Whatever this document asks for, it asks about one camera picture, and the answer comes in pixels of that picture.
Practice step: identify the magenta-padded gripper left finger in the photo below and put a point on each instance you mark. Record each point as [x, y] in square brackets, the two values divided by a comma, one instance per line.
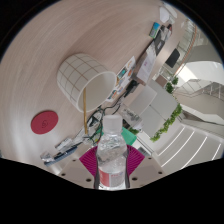
[75, 171]

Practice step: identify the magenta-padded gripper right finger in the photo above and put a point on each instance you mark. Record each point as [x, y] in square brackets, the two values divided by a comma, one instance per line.
[146, 170]

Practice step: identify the clear red-labelled water bottle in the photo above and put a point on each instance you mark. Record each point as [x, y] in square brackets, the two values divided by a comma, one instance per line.
[111, 156]

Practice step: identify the white printed card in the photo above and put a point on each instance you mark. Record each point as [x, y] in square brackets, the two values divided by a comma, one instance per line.
[63, 143]

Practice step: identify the ceiling light strips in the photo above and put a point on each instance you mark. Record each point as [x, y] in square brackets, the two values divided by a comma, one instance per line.
[186, 146]

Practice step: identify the clear white-lidded tumbler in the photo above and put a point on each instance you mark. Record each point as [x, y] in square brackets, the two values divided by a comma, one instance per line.
[130, 116]

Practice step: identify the flat round red coaster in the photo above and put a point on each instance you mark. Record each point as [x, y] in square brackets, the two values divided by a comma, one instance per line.
[44, 122]

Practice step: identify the wooden stir stick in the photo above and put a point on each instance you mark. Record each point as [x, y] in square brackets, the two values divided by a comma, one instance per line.
[85, 113]

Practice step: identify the white plant-topped cabinet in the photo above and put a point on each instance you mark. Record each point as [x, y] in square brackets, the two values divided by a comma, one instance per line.
[156, 106]

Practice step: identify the white grid-pattern mug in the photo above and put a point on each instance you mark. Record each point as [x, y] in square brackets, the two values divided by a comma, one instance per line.
[76, 75]

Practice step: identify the colourful sticker sheet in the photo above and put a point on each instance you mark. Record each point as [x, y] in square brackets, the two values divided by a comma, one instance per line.
[125, 73]

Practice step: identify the open white booklet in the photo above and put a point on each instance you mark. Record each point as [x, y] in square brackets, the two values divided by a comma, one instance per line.
[146, 65]

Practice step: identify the black chair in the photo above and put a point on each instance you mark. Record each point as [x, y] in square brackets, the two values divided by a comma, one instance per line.
[172, 58]

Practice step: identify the small teal marker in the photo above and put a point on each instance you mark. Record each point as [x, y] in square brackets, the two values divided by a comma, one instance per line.
[154, 30]

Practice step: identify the white power strip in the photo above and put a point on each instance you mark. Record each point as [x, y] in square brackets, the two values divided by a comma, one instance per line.
[164, 15]

